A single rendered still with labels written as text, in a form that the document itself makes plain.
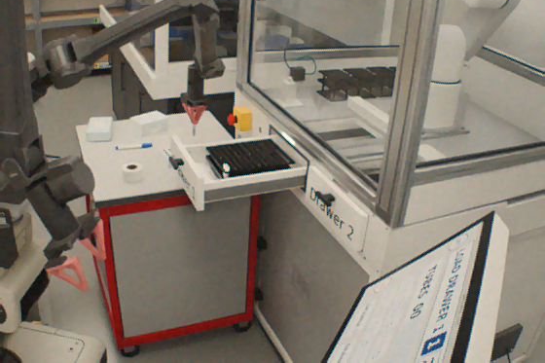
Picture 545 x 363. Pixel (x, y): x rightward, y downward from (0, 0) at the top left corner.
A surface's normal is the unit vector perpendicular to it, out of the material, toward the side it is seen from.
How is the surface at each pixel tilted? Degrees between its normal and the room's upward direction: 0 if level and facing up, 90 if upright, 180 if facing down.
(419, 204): 90
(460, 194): 90
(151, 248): 90
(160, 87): 90
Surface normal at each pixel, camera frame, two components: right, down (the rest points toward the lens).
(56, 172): -0.09, 0.45
